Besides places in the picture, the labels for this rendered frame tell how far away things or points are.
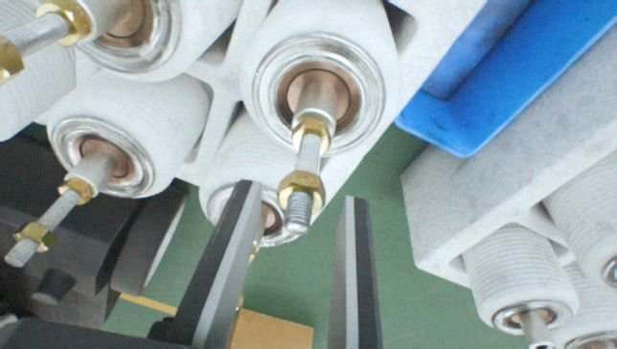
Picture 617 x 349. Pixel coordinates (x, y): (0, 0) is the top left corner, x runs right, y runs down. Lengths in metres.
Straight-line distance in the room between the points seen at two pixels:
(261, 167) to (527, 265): 0.29
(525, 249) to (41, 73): 0.47
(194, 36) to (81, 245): 0.43
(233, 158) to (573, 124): 0.30
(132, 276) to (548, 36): 0.61
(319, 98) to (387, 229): 0.52
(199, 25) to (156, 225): 0.40
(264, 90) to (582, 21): 0.30
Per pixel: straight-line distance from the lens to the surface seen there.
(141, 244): 0.55
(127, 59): 0.21
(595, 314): 0.48
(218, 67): 0.27
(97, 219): 0.57
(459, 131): 0.42
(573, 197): 0.37
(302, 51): 0.17
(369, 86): 0.18
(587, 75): 0.39
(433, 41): 0.25
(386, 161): 0.54
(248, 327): 1.03
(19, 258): 0.23
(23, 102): 0.31
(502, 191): 0.38
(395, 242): 0.70
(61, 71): 0.34
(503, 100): 0.40
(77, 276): 0.59
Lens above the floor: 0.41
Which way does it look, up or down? 48 degrees down
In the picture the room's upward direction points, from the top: 171 degrees counter-clockwise
